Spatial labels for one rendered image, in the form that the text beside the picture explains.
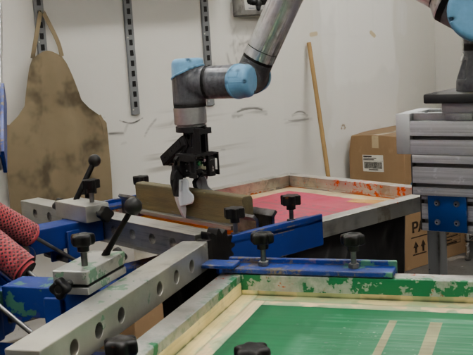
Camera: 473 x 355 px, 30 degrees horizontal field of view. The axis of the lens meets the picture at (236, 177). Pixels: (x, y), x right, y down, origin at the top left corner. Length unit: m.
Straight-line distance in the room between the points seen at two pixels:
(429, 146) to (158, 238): 0.63
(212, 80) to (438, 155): 0.52
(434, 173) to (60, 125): 2.45
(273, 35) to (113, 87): 2.35
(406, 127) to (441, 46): 4.12
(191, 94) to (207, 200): 0.24
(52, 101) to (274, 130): 1.44
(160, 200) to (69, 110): 2.03
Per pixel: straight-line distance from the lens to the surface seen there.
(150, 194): 2.17
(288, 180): 2.63
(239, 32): 4.82
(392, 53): 5.76
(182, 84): 1.99
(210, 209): 1.99
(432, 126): 1.95
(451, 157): 1.94
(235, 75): 1.94
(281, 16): 2.03
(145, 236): 1.78
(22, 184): 4.02
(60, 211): 1.92
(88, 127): 4.20
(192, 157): 1.98
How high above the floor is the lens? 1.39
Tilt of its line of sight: 9 degrees down
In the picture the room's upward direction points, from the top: 3 degrees counter-clockwise
